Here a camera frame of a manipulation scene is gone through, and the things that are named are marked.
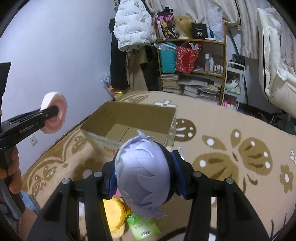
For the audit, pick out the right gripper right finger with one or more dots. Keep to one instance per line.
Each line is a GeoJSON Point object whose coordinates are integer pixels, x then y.
{"type": "Point", "coordinates": [236, 218]}

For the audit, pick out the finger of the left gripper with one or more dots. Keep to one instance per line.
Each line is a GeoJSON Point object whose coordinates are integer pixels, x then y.
{"type": "Point", "coordinates": [50, 112]}

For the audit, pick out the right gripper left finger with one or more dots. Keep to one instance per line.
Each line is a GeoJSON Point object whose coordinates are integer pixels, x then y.
{"type": "Point", "coordinates": [59, 218]}

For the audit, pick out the yellow dog plush toy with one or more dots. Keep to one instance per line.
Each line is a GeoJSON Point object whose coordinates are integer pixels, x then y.
{"type": "Point", "coordinates": [116, 214]}

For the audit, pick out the green tissue pack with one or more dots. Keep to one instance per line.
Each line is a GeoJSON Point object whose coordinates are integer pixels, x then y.
{"type": "Point", "coordinates": [142, 228]}

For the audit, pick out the purple haired plush doll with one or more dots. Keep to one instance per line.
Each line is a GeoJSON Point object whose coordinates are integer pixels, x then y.
{"type": "Point", "coordinates": [145, 175]}

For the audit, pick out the person's left hand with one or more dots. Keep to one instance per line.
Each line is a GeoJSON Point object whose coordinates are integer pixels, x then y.
{"type": "Point", "coordinates": [14, 172]}

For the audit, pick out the plastic bag with toys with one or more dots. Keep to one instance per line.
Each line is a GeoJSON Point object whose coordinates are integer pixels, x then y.
{"type": "Point", "coordinates": [115, 93]}

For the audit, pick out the open cardboard box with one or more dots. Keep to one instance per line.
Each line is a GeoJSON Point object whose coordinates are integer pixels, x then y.
{"type": "Point", "coordinates": [114, 123]}

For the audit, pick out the beige patterned carpet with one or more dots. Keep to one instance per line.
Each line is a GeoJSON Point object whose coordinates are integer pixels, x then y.
{"type": "Point", "coordinates": [218, 142]}

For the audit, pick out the black hanging coat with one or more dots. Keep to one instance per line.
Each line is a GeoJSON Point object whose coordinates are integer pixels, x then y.
{"type": "Point", "coordinates": [117, 63]}

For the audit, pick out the white puffer jacket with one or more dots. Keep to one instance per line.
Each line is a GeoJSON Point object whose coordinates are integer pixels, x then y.
{"type": "Point", "coordinates": [133, 27]}

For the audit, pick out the stack of books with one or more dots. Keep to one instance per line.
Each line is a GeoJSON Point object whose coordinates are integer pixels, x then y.
{"type": "Point", "coordinates": [170, 83]}

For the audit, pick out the teal bag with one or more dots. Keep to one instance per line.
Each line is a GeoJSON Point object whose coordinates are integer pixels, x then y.
{"type": "Point", "coordinates": [168, 53]}

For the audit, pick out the purple printed bag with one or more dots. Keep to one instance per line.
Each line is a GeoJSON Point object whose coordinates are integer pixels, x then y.
{"type": "Point", "coordinates": [165, 24]}

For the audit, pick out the red gift bag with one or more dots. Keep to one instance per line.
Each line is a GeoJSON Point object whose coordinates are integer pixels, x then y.
{"type": "Point", "coordinates": [187, 54]}

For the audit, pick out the white folded bedding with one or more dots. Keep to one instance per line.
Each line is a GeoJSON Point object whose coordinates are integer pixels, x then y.
{"type": "Point", "coordinates": [276, 60]}

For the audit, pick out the white rolling cart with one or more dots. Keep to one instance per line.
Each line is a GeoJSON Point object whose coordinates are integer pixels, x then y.
{"type": "Point", "coordinates": [233, 85]}

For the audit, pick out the wooden bookshelf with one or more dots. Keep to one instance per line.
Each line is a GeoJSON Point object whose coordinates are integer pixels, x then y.
{"type": "Point", "coordinates": [216, 50]}

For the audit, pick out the blonde wig head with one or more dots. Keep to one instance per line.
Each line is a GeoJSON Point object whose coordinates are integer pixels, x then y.
{"type": "Point", "coordinates": [183, 26]}

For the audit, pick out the black box with 40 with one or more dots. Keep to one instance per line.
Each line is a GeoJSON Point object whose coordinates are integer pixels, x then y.
{"type": "Point", "coordinates": [199, 31]}

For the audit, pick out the beige curtain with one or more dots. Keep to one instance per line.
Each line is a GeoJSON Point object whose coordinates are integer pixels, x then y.
{"type": "Point", "coordinates": [234, 13]}

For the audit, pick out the white wall socket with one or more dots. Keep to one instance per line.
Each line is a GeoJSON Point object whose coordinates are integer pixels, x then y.
{"type": "Point", "coordinates": [33, 140]}

